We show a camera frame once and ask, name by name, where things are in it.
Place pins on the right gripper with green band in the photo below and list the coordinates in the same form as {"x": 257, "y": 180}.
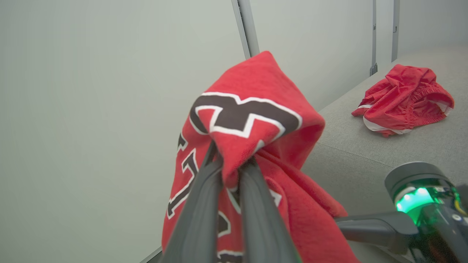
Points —
{"x": 438, "y": 226}

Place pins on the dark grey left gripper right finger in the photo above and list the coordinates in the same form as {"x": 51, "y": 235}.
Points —
{"x": 261, "y": 219}

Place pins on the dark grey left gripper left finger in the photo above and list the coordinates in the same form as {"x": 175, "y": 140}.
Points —
{"x": 199, "y": 212}

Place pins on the red jersey with black lettering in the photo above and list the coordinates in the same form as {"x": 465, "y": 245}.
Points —
{"x": 256, "y": 80}

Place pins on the light grey fabric sofa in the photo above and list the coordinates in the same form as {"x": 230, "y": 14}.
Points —
{"x": 365, "y": 164}

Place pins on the red shorts with white trim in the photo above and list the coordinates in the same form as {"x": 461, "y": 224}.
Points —
{"x": 398, "y": 98}

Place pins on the grey metal wall post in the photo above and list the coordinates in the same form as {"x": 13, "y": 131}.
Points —
{"x": 395, "y": 29}
{"x": 246, "y": 25}
{"x": 373, "y": 36}

